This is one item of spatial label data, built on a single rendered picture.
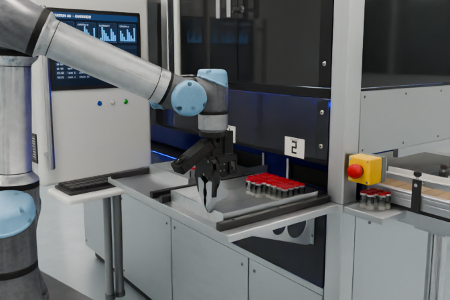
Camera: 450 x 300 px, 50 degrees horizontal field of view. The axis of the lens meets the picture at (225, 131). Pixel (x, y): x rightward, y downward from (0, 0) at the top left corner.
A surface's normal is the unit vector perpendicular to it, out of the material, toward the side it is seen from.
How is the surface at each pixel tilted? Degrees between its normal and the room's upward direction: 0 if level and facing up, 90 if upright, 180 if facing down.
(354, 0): 90
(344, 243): 90
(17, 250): 90
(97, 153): 90
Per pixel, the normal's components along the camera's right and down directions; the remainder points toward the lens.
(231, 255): -0.80, 0.10
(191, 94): 0.31, 0.15
